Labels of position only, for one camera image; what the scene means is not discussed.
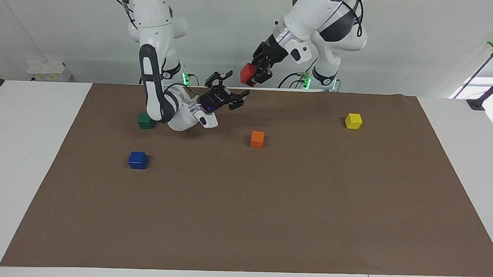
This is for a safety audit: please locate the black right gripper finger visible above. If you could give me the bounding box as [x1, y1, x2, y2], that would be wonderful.
[229, 89, 250, 111]
[205, 69, 233, 90]

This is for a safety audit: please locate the red wooden block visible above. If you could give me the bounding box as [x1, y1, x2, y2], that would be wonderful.
[239, 63, 259, 88]

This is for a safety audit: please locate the orange wooden block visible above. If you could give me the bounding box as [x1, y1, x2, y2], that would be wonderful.
[250, 130, 266, 149]

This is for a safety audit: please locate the green wooden block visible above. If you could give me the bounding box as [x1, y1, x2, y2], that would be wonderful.
[138, 113, 155, 130]

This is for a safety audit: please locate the blue wooden block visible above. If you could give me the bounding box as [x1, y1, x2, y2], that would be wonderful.
[128, 151, 148, 170]

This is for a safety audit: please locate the yellow wooden block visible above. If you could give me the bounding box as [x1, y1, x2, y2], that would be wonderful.
[345, 113, 363, 130]

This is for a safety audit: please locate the brown table mat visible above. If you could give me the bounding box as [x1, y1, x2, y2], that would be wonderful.
[0, 77, 493, 277]

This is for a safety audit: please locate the white cardboard box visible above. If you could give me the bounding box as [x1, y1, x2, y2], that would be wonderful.
[26, 60, 72, 83]

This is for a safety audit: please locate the green-tipped thin pole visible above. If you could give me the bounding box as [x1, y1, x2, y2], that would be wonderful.
[454, 28, 493, 101]

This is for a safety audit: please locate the black angled stand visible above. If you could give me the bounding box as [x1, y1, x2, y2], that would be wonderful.
[466, 64, 493, 111]

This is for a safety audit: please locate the black base cable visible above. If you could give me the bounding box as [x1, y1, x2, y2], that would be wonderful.
[278, 57, 319, 91]

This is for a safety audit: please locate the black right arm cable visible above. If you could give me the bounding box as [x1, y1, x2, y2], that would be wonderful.
[163, 82, 202, 100]

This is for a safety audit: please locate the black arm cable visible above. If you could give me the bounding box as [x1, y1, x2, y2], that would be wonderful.
[339, 0, 366, 37]
[163, 82, 202, 100]

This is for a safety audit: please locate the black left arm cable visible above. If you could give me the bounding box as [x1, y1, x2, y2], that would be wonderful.
[339, 0, 366, 37]

